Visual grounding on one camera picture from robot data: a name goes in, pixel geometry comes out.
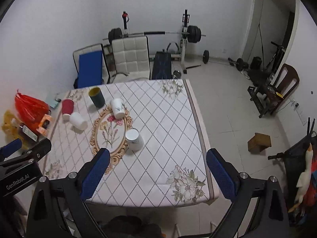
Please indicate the dark wooden chair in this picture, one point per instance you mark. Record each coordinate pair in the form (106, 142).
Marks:
(268, 97)

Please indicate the black weight bench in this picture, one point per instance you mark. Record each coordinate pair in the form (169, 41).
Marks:
(162, 66)

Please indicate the white quilted leather chair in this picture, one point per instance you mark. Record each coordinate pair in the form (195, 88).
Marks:
(131, 58)

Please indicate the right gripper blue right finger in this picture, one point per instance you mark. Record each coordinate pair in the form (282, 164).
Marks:
(269, 219)

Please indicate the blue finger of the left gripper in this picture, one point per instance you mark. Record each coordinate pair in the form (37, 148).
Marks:
(10, 148)
(36, 153)

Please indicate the black folding cart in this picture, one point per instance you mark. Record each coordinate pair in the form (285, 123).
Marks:
(294, 163)

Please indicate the floral grid tablecloth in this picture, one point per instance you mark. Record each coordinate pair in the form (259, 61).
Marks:
(157, 141)

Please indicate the red plastic bag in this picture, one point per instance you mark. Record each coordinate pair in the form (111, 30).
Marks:
(30, 110)

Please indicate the black dumbbell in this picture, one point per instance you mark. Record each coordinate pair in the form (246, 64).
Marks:
(239, 63)

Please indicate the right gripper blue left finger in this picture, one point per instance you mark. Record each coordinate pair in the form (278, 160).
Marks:
(46, 217)

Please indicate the white bamboo print paper cup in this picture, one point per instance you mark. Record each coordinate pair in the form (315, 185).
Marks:
(134, 139)

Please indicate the white barbell rack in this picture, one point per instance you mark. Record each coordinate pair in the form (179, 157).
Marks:
(180, 56)

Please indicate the plain white paper cup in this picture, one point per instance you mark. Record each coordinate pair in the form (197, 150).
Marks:
(78, 121)

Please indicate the dark green cup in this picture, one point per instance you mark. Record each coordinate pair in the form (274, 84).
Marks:
(97, 97)

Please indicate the white duck plush toy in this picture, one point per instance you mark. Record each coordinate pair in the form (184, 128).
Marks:
(304, 179)

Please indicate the barbell with black plates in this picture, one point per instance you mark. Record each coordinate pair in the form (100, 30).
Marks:
(193, 34)

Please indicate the red paper cup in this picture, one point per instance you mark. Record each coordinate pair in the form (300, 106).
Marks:
(67, 109)

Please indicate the small wooden stool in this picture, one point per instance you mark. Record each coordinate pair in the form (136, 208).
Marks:
(258, 143)

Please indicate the orange snack packet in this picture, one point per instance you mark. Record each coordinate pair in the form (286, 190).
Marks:
(44, 124)

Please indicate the white cushion panel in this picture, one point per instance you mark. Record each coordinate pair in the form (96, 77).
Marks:
(92, 48)

